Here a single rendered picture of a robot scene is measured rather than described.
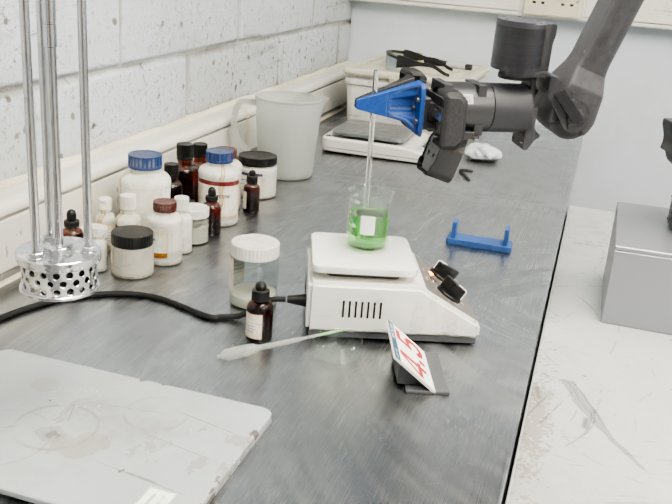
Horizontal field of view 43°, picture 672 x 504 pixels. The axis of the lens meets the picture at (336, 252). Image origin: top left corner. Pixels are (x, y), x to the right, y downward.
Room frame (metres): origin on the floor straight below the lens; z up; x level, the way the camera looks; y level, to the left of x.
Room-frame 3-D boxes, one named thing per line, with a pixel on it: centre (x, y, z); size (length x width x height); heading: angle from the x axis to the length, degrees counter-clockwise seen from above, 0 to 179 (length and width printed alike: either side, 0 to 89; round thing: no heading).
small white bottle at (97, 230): (1.04, 0.31, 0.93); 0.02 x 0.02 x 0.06
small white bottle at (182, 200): (1.14, 0.22, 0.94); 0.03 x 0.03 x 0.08
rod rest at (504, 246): (1.26, -0.22, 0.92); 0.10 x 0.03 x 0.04; 75
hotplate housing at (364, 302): (0.95, -0.06, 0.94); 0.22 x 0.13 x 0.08; 94
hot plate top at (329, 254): (0.95, -0.03, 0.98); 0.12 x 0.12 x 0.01; 4
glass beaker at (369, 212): (0.97, -0.03, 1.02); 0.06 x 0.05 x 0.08; 24
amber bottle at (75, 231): (1.05, 0.34, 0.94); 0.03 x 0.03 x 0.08
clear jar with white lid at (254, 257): (0.97, 0.10, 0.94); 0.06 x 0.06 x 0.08
